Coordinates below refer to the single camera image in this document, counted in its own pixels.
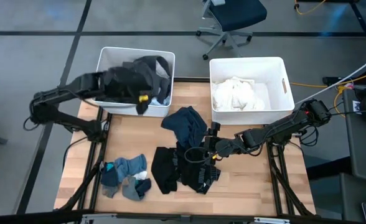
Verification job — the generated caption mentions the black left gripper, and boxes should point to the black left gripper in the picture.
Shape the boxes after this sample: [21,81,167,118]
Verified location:
[103,68,154,105]

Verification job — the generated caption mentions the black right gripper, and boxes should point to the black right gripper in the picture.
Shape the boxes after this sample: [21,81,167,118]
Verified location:
[201,121,233,163]

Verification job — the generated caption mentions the dark grey trousers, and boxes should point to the dark grey trousers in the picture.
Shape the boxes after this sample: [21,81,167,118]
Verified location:
[120,55,173,115]

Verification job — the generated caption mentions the black printed underwear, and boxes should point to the black printed underwear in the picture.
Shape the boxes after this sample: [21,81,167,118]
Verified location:
[176,141,222,195]

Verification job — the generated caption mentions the navy blue garment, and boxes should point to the navy blue garment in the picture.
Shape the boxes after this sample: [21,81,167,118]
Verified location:
[160,105,209,150]

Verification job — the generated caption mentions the white lace cloth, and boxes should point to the white lace cloth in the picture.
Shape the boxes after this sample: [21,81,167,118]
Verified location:
[211,76,266,112]

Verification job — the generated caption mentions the plain black garment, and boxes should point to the plain black garment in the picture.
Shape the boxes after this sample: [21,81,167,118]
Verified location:
[151,146,181,195]

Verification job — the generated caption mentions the blue grey sock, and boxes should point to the blue grey sock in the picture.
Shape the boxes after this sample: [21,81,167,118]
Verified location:
[113,154,148,183]

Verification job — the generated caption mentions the white sock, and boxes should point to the white sock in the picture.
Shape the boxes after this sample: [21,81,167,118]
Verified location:
[132,170,149,181]

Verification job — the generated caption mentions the white perforated plastic basket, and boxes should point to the white perforated plastic basket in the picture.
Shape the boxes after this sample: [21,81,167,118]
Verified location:
[93,46,176,118]
[209,56,296,126]

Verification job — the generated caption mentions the dark navy sock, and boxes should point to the dark navy sock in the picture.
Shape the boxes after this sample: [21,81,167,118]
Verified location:
[134,177,153,198]

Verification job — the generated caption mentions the black grey office chair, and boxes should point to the black grey office chair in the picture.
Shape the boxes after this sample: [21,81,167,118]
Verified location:
[195,0,268,62]

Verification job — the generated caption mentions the black metal stand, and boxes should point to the black metal stand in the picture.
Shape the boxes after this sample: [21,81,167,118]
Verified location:
[322,0,366,86]

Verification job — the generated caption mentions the black aluminium table frame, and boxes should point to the black aluminium table frame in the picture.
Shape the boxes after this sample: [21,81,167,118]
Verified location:
[54,76,317,224]

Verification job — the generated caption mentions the silver camera mount bar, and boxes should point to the silver camera mount bar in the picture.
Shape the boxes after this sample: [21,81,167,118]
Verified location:
[82,213,291,224]

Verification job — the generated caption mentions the yellow cable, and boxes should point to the yellow cable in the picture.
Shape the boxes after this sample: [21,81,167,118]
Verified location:
[290,68,366,119]
[293,0,327,16]

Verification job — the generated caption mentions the white cable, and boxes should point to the white cable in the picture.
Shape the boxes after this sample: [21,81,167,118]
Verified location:
[294,51,366,106]

